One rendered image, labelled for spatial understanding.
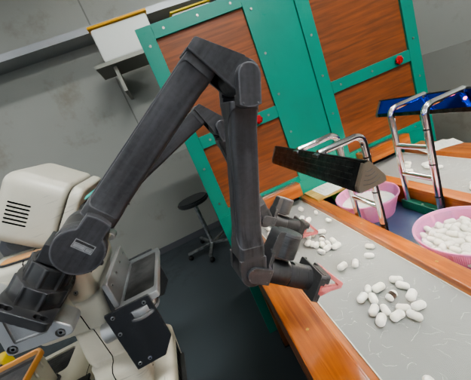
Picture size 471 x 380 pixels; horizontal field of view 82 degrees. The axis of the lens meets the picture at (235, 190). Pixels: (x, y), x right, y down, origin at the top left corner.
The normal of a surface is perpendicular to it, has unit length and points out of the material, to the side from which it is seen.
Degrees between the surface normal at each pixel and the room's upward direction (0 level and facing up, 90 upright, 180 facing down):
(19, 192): 90
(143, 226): 90
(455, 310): 0
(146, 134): 92
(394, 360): 0
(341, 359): 0
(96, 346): 90
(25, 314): 53
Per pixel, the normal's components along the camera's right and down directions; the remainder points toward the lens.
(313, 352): -0.36, -0.89
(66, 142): 0.26, 0.18
